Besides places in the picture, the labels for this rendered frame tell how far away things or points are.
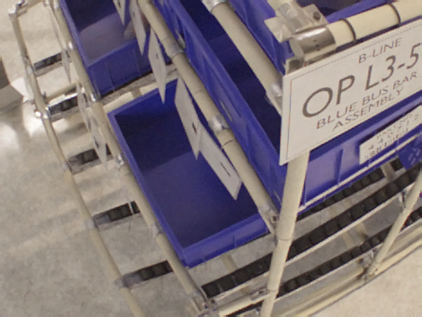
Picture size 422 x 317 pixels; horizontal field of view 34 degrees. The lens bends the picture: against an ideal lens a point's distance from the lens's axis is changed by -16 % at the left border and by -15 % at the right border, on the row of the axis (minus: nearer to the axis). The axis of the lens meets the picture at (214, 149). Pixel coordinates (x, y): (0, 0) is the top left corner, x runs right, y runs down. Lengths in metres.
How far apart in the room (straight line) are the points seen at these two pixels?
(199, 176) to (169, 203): 0.09
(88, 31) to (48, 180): 0.79
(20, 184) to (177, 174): 1.02
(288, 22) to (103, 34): 1.18
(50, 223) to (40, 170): 0.21
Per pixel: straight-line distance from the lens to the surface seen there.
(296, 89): 0.88
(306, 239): 1.71
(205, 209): 1.73
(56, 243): 2.54
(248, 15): 1.04
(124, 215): 2.05
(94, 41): 1.99
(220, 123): 1.45
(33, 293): 2.51
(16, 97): 2.82
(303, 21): 0.85
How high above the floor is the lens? 2.33
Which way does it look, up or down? 63 degrees down
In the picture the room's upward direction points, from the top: 2 degrees counter-clockwise
